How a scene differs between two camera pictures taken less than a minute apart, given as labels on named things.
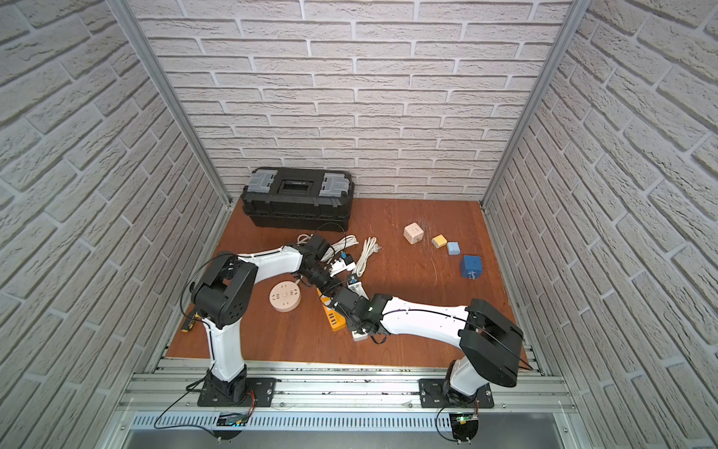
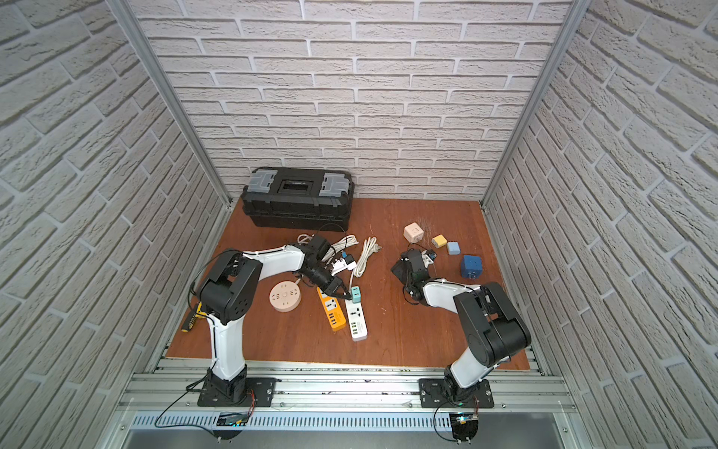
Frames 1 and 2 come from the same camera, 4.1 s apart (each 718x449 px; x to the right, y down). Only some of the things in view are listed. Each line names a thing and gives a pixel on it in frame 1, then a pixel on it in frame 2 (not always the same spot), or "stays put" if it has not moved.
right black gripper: x=351 y=325 to x=398 y=269
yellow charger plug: x=438 y=240 stays put
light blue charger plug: x=453 y=248 stays put
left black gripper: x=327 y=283 stays put
